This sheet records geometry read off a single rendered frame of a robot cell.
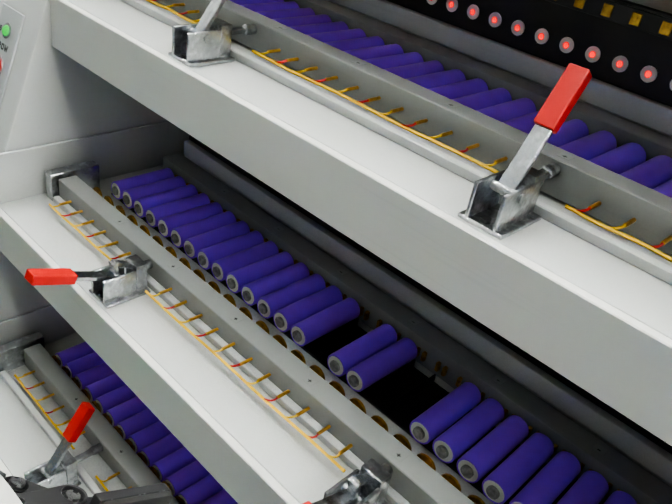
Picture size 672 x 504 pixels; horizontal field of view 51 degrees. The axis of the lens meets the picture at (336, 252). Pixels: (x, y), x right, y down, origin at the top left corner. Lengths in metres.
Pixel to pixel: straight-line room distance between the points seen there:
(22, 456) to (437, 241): 0.48
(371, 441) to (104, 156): 0.43
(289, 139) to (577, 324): 0.20
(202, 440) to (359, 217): 0.20
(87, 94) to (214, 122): 0.25
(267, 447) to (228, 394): 0.05
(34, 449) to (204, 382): 0.26
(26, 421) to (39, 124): 0.29
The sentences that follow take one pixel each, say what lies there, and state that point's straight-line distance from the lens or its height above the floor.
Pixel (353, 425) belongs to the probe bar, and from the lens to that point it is 0.47.
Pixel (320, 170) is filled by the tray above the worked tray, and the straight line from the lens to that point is 0.42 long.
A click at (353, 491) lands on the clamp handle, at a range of 0.43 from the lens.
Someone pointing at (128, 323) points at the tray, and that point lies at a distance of 0.57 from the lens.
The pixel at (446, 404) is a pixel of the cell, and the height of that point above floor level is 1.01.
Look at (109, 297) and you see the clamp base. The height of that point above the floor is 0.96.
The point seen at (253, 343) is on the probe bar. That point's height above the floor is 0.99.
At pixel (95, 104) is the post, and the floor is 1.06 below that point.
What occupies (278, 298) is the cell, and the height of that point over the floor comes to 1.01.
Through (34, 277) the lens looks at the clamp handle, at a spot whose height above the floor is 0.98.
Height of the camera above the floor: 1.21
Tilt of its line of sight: 16 degrees down
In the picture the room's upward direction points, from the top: 24 degrees clockwise
